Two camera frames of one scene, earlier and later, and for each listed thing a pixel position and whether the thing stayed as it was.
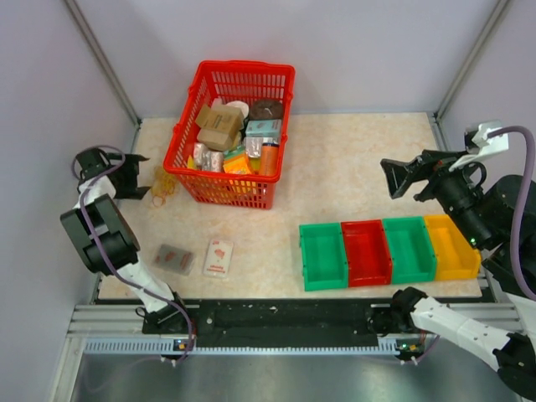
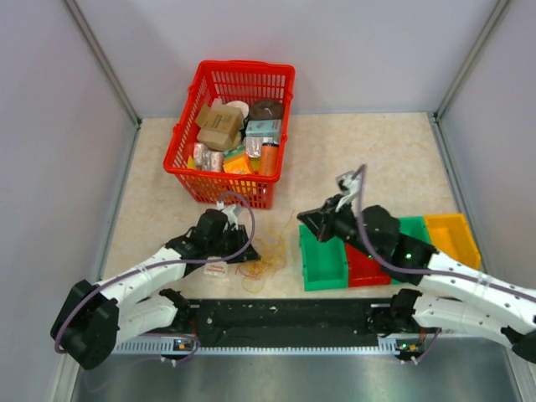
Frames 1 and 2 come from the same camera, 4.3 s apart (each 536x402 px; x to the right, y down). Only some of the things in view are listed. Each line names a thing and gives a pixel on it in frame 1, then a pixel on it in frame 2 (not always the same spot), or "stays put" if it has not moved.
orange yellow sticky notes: x=235 y=162 stays put
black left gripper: x=131 y=166 -> x=242 y=240
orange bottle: x=270 y=158 stays put
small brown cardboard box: x=216 y=140 stays put
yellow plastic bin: x=456 y=258 stays put
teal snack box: x=266 y=128 stays put
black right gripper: x=433 y=165 -> x=322 y=220
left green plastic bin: x=322 y=255 stays put
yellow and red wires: x=163 y=184 -> x=270 y=256
